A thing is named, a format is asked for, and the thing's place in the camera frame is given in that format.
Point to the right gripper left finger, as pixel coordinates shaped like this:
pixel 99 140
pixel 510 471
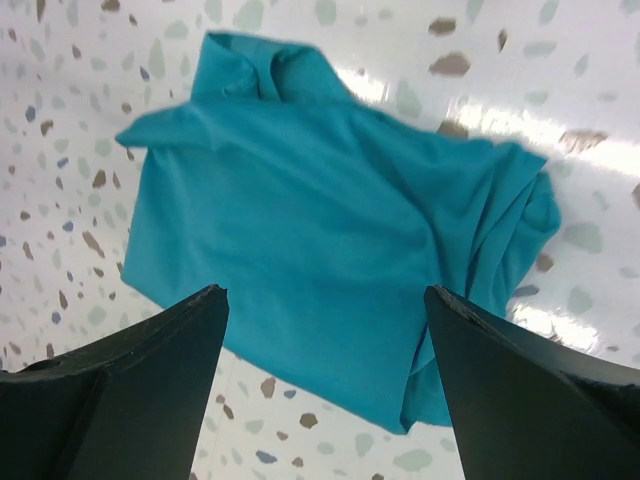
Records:
pixel 127 406

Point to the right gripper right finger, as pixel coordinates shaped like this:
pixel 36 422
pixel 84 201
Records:
pixel 525 407

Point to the teal t shirt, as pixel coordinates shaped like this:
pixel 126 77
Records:
pixel 326 220

